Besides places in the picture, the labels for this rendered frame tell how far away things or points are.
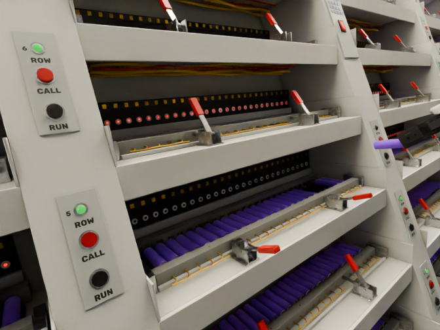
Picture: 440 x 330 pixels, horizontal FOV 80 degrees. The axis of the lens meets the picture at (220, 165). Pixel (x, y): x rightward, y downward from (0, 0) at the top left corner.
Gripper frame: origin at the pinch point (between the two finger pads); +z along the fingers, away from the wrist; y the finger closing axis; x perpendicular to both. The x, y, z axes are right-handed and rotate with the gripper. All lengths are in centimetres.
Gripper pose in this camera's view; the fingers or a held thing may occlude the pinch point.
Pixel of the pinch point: (414, 135)
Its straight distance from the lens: 63.1
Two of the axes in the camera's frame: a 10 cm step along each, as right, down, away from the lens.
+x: 4.0, 8.8, -2.4
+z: -4.5, 4.1, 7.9
